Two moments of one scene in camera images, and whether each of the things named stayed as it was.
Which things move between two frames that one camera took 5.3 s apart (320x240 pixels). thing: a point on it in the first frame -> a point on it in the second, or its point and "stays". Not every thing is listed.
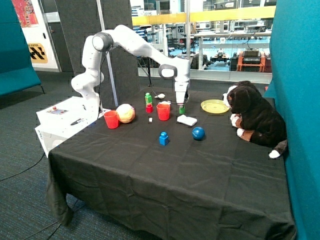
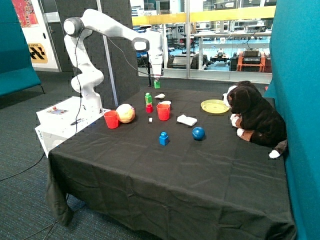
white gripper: (180, 89) -> (156, 60)
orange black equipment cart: (252, 60) stays
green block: (182, 110) -> (157, 84)
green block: (148, 98) stays
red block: (149, 108) stays
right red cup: (163, 110) stays
